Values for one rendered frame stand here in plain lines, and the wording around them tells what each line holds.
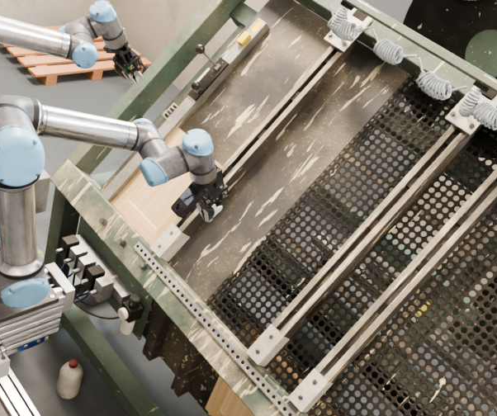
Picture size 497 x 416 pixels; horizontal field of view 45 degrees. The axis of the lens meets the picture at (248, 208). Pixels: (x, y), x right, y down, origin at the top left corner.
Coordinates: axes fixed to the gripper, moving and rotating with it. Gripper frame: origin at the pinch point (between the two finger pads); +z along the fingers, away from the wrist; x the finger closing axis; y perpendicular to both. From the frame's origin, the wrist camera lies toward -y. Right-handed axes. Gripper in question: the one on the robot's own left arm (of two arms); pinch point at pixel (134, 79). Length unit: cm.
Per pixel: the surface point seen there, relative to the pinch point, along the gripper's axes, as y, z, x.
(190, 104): 6.4, 22.1, 14.3
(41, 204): -9, 33, -56
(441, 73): 79, 2, 74
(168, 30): -237, 202, 110
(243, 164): 45, 22, 11
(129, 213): 19, 37, -31
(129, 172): 7.0, 31.6, -20.9
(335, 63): 44, 9, 59
